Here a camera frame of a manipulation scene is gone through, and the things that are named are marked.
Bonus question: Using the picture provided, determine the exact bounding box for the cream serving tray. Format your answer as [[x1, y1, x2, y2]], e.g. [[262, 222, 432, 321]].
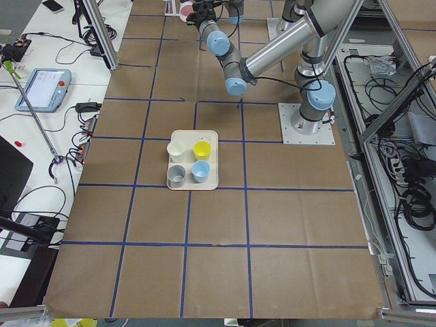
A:
[[168, 130, 219, 191]]

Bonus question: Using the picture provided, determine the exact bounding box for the blue teach pendant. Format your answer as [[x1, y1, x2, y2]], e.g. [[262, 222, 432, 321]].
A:
[[25, 68, 72, 113]]

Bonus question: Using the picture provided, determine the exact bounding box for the cream plastic cup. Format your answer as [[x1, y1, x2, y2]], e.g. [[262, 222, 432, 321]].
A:
[[166, 140, 185, 163]]

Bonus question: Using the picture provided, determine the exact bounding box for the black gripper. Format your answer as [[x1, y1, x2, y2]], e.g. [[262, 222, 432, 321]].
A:
[[186, 1, 216, 32]]

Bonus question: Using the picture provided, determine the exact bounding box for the aluminium frame post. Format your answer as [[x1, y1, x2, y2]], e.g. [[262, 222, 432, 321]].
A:
[[80, 0, 119, 72]]

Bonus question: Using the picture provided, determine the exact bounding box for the green handled grabber stick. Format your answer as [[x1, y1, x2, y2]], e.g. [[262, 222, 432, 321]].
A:
[[1, 57, 64, 164]]

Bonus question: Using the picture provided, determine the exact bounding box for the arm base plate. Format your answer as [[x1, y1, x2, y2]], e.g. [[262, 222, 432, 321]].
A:
[[278, 103, 335, 146], [266, 18, 290, 41]]

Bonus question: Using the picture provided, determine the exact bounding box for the black tripod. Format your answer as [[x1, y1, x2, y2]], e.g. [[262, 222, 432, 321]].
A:
[[1, 213, 60, 246]]

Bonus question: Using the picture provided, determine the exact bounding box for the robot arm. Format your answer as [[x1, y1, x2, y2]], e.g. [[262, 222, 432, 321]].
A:
[[186, 1, 354, 136], [223, 0, 245, 25]]

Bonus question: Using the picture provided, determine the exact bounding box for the yellow plastic cup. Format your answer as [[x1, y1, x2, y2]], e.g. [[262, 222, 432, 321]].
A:
[[193, 141, 212, 161]]

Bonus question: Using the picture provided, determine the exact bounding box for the grey plastic cup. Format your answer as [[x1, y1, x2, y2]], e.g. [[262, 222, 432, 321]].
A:
[[167, 165, 186, 189]]

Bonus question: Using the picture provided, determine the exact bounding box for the smartphone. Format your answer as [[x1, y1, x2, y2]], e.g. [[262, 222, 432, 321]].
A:
[[42, 0, 64, 14]]

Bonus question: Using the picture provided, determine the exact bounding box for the pink plastic cup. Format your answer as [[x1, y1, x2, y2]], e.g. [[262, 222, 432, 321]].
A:
[[179, 1, 194, 22]]

